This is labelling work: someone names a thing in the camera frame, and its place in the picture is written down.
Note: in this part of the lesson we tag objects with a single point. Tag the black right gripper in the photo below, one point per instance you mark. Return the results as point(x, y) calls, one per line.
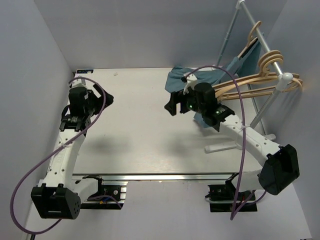
point(177, 97)

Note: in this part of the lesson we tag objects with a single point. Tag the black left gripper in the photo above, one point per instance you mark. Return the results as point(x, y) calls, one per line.
point(99, 100)

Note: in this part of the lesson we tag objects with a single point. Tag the blue t shirt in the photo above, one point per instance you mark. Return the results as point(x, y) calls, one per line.
point(241, 66)

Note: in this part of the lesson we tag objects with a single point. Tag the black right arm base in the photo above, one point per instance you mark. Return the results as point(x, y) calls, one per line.
point(221, 201)

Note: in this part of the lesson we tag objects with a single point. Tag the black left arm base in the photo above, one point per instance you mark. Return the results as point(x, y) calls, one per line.
point(109, 194)

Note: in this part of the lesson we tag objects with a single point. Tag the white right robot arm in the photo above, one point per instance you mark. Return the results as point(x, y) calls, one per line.
point(279, 164)

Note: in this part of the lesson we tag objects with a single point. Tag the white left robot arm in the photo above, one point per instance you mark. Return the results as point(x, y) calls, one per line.
point(59, 196)

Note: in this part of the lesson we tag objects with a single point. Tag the white clothes rack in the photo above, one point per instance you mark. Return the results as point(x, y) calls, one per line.
point(283, 77)

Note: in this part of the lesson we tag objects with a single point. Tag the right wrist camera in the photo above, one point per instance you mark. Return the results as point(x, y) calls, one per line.
point(213, 118)

